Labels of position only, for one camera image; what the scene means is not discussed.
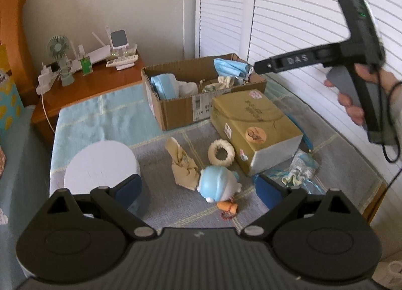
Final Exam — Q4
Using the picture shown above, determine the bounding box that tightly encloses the person's right forearm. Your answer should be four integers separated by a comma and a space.
388, 81, 402, 155

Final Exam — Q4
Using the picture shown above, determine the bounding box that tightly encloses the blue face mask stack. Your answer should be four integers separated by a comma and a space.
150, 74, 179, 100

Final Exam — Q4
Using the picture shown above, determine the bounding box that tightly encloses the small screen on white stand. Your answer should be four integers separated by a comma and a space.
110, 29, 129, 58

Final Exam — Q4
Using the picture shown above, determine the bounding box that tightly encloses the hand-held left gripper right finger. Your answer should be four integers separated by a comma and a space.
240, 174, 362, 240

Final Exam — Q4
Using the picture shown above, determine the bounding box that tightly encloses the grey-green bed sheet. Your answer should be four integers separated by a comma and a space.
0, 104, 60, 290

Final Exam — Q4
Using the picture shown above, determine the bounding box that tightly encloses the white fluffy ring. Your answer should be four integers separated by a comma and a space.
208, 140, 235, 168

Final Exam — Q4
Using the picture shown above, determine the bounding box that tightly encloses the blue face mask bundle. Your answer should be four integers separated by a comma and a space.
214, 57, 255, 85

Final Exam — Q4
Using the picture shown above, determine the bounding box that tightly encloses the small green desk fan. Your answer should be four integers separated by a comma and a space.
46, 35, 75, 86

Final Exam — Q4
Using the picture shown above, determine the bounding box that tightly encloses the black cable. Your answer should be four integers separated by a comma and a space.
369, 81, 402, 226

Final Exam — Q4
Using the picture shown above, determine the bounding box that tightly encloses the person's right hand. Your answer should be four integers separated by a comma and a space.
323, 63, 402, 127

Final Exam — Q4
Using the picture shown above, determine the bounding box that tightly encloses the white remote control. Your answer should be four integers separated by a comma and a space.
106, 54, 139, 68

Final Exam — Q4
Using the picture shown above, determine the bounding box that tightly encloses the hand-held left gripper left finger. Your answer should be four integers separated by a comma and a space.
41, 174, 158, 240

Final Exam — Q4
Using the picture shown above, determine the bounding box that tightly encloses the white foam disc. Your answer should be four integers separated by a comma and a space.
64, 141, 141, 215

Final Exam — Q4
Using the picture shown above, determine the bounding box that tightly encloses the blue and white toy figure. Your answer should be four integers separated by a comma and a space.
197, 165, 242, 204

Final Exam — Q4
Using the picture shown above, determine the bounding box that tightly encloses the wooden bed headboard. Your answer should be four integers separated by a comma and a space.
0, 0, 38, 106

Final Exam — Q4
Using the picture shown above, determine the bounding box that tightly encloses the white cloth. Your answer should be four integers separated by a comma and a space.
176, 80, 199, 97

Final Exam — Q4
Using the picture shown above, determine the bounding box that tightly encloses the wide white louvered door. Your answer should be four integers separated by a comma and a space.
248, 0, 402, 184

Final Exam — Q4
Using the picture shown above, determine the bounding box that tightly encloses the cardboard box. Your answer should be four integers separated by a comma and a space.
141, 54, 267, 131

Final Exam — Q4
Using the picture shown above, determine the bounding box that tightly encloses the narrow white louvered door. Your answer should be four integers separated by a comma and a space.
195, 0, 255, 61

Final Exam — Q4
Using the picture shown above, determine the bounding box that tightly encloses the green card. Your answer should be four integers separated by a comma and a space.
80, 56, 94, 75

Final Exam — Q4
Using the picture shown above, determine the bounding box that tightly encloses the white power strip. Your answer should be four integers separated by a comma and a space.
35, 62, 63, 96

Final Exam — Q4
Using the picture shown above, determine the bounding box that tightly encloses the white router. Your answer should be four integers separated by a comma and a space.
71, 26, 138, 72

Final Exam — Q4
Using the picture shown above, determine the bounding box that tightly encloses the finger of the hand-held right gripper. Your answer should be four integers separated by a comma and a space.
254, 57, 278, 73

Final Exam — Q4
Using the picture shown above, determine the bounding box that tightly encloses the beige cloth pouch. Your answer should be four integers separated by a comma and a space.
165, 137, 202, 191

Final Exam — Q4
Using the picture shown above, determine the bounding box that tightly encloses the painted cream drawstring pouch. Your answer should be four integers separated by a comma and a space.
200, 75, 239, 94

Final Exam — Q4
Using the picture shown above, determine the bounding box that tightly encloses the wooden nightstand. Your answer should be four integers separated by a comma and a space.
31, 54, 146, 143

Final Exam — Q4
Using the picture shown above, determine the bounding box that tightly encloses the teal towel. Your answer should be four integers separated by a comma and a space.
50, 79, 289, 190

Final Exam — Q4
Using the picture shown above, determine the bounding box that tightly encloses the yellow snack bag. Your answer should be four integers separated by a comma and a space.
0, 45, 25, 130

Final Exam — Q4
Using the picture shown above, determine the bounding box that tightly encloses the white power cable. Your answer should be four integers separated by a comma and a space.
40, 95, 57, 135

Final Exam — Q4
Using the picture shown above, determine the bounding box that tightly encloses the clear plastic bag with items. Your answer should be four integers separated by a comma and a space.
281, 148, 319, 187

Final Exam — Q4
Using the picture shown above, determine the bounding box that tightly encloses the gold tissue pack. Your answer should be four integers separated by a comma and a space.
210, 89, 304, 177

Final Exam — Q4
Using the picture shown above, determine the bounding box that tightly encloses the orange carrot charm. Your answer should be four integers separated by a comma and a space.
217, 200, 238, 219

